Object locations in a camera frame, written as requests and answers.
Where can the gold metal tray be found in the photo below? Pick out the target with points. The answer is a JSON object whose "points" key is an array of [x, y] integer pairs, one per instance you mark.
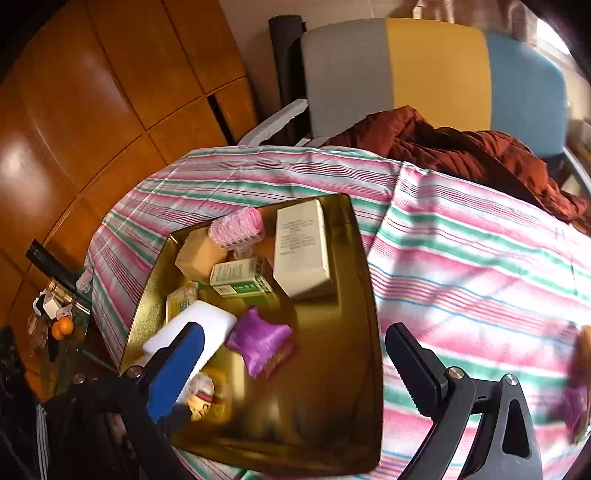
{"points": [[323, 369]]}

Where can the wooden wardrobe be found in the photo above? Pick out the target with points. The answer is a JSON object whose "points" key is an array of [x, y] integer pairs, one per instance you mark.
{"points": [[92, 92]]}

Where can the striped bedsheet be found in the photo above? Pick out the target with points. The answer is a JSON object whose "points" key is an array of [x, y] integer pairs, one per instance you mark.
{"points": [[461, 277]]}

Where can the rust red jacket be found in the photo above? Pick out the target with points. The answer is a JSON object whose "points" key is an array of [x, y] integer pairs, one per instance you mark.
{"points": [[461, 152]]}

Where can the yellow sponge with green layer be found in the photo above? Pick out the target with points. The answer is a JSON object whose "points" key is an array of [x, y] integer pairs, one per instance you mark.
{"points": [[198, 258]]}

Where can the white tube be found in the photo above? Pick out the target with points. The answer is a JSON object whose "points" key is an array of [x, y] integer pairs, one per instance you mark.
{"points": [[203, 321]]}

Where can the yellow green snack packet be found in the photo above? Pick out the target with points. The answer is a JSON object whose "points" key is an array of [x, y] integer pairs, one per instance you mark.
{"points": [[181, 300]]}

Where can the black upright frame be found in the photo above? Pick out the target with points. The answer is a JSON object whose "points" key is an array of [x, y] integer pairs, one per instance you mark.
{"points": [[286, 69]]}

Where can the window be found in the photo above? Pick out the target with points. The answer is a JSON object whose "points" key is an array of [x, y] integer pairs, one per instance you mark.
{"points": [[554, 39]]}

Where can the orange fruit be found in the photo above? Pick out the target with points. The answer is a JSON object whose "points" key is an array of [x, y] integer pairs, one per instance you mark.
{"points": [[62, 327]]}

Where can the glass side table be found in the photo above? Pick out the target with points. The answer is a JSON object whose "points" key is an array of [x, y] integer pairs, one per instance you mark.
{"points": [[69, 360]]}

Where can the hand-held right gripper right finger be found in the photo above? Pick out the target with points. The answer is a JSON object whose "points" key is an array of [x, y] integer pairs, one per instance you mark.
{"points": [[415, 364]]}

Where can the grey yellow blue armchair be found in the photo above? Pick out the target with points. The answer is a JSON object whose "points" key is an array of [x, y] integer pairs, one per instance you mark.
{"points": [[438, 69]]}

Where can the blurred purple packet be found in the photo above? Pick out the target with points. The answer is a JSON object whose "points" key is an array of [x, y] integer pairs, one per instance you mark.
{"points": [[575, 410]]}

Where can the pink hair roller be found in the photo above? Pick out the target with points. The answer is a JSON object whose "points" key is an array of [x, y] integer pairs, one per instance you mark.
{"points": [[235, 228]]}

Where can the green cardboard box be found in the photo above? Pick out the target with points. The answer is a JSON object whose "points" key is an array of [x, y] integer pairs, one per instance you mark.
{"points": [[238, 274]]}

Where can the dark cloth with white stripes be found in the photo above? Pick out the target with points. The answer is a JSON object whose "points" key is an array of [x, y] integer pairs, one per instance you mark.
{"points": [[23, 415]]}

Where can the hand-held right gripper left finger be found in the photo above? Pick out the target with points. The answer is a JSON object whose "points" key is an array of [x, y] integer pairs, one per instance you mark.
{"points": [[175, 369]]}

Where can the purple snack packet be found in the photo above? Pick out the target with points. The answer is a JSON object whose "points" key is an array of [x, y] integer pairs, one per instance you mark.
{"points": [[258, 341]]}

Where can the cream cardboard box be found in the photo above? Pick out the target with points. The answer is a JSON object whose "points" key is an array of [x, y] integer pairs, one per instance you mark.
{"points": [[300, 249]]}

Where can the red label packet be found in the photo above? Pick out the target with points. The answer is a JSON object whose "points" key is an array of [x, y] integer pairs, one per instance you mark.
{"points": [[203, 394]]}

